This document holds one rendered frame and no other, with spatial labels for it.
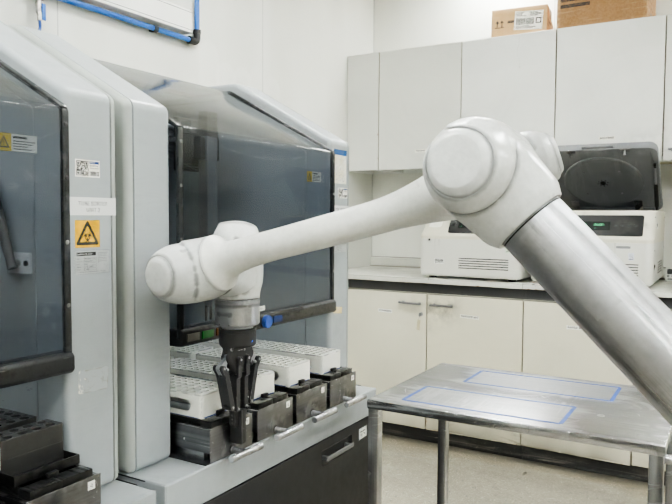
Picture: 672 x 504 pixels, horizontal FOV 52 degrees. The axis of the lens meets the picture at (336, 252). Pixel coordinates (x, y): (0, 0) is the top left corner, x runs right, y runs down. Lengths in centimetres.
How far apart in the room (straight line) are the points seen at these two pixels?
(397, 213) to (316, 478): 82
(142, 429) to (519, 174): 86
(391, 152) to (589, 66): 117
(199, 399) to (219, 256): 36
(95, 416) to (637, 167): 296
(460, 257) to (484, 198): 270
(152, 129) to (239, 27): 213
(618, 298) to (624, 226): 251
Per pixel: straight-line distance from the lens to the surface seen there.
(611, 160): 365
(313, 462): 175
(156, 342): 139
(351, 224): 119
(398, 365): 381
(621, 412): 158
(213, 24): 331
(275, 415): 158
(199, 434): 143
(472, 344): 363
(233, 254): 118
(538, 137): 112
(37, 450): 123
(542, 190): 94
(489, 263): 355
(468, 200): 91
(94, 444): 133
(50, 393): 130
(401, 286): 379
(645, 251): 340
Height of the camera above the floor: 123
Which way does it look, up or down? 3 degrees down
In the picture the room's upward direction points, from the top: straight up
